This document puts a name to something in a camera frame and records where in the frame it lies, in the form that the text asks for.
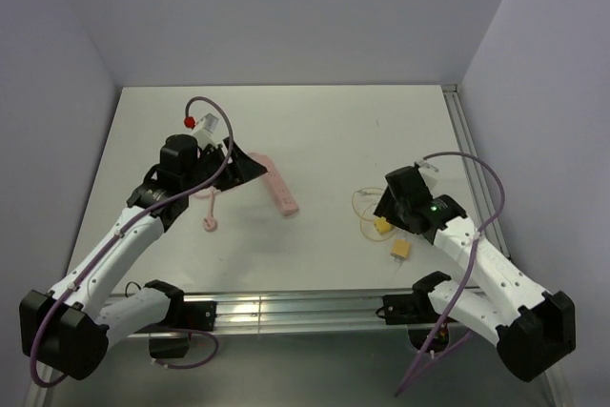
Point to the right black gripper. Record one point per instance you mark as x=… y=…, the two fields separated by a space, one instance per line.
x=385 y=208

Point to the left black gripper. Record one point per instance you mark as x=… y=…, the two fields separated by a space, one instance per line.
x=241 y=170

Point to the yellow plug with cable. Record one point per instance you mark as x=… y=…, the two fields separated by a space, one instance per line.
x=400 y=250

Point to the pink power strip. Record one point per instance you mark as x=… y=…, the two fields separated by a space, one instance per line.
x=276 y=186

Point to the yellow plug adapter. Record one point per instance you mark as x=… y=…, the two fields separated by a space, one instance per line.
x=382 y=226

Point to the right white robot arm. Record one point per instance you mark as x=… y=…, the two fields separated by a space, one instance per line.
x=531 y=328

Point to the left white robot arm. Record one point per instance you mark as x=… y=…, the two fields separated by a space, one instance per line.
x=67 y=331

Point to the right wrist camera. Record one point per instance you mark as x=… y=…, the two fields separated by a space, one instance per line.
x=429 y=173

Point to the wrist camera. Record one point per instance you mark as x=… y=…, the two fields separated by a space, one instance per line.
x=429 y=173
x=203 y=129

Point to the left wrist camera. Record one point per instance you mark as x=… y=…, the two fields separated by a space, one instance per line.
x=203 y=129

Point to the aluminium side rail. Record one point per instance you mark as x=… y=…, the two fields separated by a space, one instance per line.
x=481 y=183

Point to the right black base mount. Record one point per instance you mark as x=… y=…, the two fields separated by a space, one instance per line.
x=416 y=313

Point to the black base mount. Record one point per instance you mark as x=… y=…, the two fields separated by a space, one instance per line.
x=193 y=329
x=416 y=313

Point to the aluminium front rail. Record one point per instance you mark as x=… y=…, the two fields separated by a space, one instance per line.
x=296 y=312

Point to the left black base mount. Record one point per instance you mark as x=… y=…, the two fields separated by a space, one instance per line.
x=193 y=329

